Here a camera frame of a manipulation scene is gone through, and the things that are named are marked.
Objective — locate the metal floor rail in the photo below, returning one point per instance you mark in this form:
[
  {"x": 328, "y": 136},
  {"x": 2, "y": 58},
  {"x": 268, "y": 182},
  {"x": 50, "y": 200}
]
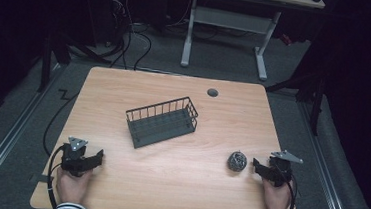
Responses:
[
  {"x": 1, "y": 150},
  {"x": 326, "y": 179}
]

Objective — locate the black table grommet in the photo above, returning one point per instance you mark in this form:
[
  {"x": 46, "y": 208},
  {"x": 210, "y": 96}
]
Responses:
[{"x": 212, "y": 92}]

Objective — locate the steel wool scrubber ball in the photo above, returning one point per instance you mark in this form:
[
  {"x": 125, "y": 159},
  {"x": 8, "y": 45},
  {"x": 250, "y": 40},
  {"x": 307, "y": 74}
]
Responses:
[{"x": 236, "y": 161}]

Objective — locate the white-legged desk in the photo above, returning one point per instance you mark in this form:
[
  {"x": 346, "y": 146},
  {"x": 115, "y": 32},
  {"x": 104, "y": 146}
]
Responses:
[{"x": 230, "y": 19}]

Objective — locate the person's right hand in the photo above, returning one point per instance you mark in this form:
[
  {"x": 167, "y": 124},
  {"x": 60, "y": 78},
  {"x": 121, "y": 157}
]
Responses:
[{"x": 277, "y": 202}]

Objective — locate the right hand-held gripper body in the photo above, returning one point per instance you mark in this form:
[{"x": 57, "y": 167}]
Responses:
[{"x": 281, "y": 170}]

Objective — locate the black stand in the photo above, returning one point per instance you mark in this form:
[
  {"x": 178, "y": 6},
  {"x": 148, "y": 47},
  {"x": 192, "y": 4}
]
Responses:
[
  {"x": 45, "y": 70},
  {"x": 316, "y": 111}
]

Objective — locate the person's left hand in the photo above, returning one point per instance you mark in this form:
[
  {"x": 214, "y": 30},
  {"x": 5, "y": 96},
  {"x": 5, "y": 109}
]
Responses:
[{"x": 71, "y": 189}]

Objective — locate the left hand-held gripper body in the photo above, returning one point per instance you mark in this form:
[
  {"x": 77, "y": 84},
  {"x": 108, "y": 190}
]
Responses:
[{"x": 73, "y": 157}]

